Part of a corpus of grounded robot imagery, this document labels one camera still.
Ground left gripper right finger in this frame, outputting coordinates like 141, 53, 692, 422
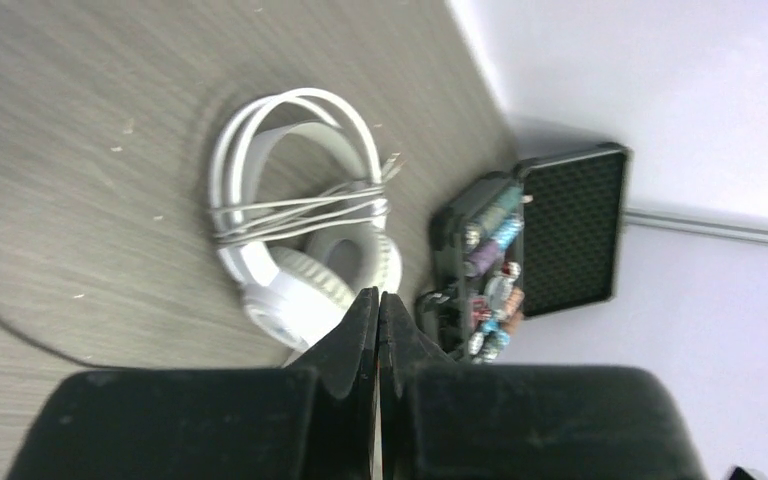
378, 294, 705, 479

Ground black poker chip case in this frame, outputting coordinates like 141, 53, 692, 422
415, 143, 633, 362

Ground small white headphones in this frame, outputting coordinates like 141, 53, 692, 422
208, 87, 403, 353

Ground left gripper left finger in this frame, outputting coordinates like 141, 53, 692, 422
8, 288, 379, 479

